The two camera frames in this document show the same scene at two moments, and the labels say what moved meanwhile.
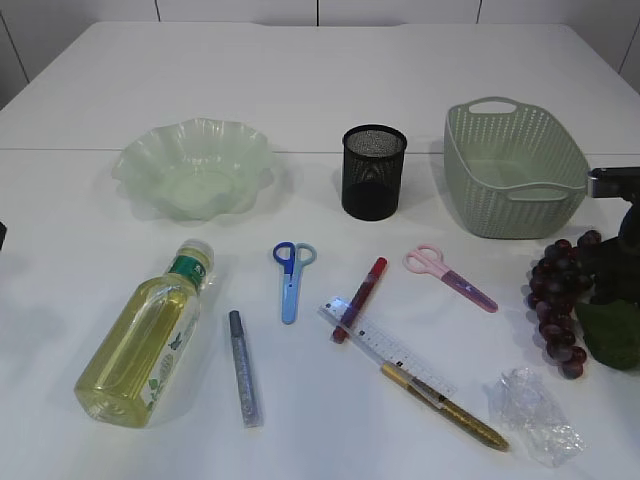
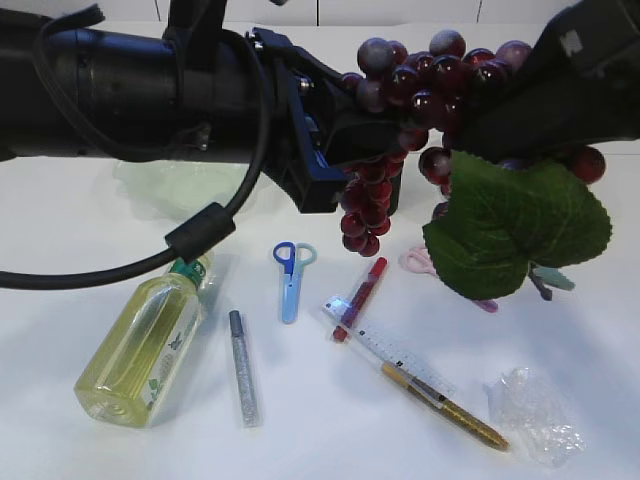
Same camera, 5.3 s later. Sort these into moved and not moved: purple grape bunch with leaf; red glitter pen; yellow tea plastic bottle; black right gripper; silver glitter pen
Moved: purple grape bunch with leaf; black right gripper
Not moved: silver glitter pen; yellow tea plastic bottle; red glitter pen
